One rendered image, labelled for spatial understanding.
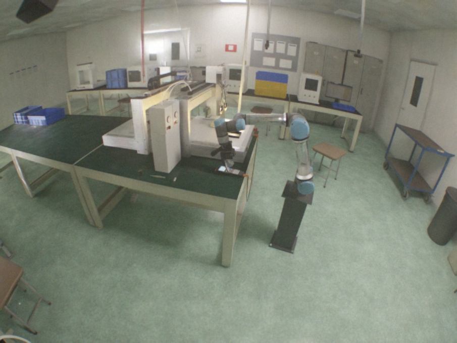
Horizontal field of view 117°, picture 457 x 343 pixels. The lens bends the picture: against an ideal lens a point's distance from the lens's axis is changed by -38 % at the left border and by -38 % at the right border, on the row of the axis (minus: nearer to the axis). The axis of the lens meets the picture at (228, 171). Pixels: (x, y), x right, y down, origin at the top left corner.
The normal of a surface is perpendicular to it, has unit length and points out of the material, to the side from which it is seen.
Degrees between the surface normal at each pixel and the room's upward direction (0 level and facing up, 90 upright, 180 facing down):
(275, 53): 90
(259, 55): 90
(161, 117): 90
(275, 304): 0
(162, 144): 90
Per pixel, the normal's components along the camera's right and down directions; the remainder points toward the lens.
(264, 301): 0.05, -0.85
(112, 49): -0.23, 0.50
